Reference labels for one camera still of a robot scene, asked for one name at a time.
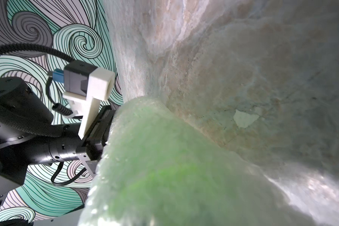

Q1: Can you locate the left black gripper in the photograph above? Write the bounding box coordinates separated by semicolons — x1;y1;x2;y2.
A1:
76;105;116;178

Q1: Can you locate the green plastic wine glass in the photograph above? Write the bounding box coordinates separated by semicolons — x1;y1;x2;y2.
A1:
107;112;244;226

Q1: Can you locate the clear bubble wrap sheet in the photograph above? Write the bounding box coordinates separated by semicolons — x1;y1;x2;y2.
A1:
79;97;315;226

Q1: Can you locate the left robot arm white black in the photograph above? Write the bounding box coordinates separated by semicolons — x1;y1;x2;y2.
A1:
0;43;116;207

